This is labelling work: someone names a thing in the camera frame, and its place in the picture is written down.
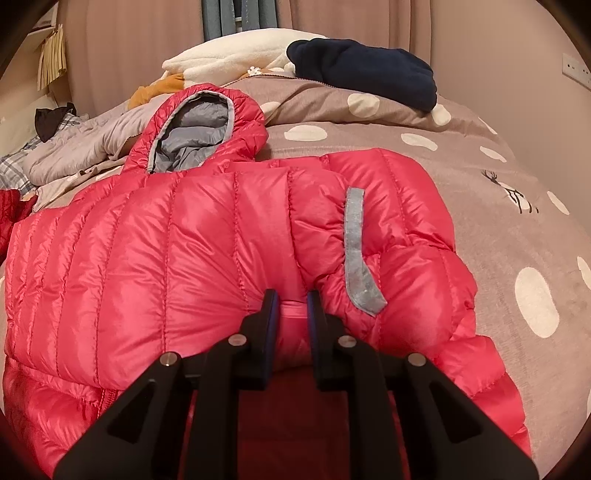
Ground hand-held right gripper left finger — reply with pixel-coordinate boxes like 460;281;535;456
53;289;280;480

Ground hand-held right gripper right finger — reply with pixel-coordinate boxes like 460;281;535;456
307;290;540;480

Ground red puffer jacket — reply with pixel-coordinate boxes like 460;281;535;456
2;83;533;480

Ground polka-dot taupe blanket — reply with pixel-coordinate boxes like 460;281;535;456
222;76;591;472

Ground navy fleece garment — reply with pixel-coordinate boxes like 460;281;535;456
286;39;438;112

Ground mustard orange cloth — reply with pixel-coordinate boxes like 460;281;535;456
128;74;185;110

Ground crumpled pale pink blanket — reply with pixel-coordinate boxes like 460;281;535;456
21;95;171;185

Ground white fleece garment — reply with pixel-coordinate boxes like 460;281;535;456
161;28;324;86

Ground dark red garment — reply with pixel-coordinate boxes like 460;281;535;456
0;188;37;252

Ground black cloth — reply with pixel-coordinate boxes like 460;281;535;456
34;102;77;143

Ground plaid cloth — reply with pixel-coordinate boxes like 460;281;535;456
0;113;88;195

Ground blue-grey curtain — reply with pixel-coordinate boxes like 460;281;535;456
202;0;291;42

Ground pink curtain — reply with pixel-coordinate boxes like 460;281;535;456
288;0;591;112
58;0;206;116

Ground beige hanging strips bundle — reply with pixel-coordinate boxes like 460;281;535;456
37;25;68;90

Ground white wall socket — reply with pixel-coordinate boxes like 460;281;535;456
561;53;591;86

